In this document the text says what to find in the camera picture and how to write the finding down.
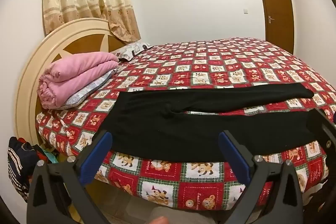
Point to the white patterned pillow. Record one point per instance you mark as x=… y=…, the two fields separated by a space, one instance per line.
x=131 y=49

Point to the cream and brown headboard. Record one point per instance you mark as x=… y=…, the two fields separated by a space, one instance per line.
x=29 y=77

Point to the black pants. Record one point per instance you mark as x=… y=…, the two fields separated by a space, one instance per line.
x=183 y=129

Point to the folded white patterned quilt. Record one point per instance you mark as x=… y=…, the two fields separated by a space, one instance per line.
x=86 y=90

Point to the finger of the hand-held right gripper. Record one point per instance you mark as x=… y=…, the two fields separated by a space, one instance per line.
x=326 y=132

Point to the brown wooden door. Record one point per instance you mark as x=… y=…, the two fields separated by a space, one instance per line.
x=277 y=3

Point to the red checkered printed bed cover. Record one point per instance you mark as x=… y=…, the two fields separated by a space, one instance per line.
x=210 y=64

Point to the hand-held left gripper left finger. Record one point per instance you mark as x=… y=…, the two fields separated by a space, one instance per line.
x=98 y=158

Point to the dark striped cloth pile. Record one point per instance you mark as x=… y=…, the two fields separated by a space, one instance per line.
x=21 y=161

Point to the folded pink blanket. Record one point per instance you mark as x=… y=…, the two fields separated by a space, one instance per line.
x=78 y=69

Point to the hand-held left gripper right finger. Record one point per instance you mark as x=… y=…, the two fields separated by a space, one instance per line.
x=233 y=158

